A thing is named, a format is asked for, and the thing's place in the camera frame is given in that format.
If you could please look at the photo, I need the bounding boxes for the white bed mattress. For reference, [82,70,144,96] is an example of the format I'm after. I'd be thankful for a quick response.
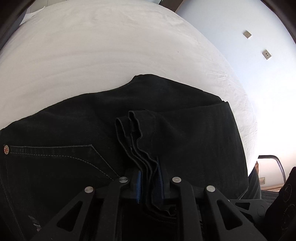
[1,1,258,166]

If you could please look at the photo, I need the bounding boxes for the lower beige wall socket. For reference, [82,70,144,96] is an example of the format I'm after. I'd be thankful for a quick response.
[262,50,271,60]

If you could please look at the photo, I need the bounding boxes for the black metal chair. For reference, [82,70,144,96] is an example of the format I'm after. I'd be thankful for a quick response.
[257,155,287,190]

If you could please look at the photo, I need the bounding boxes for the upper beige wall socket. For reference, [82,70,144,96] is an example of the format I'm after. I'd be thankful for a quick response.
[243,30,252,39]

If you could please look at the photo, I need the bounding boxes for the black denim pants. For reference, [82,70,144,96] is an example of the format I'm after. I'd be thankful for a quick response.
[1,75,248,240]

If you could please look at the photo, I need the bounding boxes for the person's dark trouser leg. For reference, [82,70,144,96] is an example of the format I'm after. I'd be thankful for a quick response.
[241,162,261,199]

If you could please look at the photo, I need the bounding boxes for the beige wall socket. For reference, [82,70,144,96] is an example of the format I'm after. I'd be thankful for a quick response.
[262,50,271,60]
[243,30,252,39]

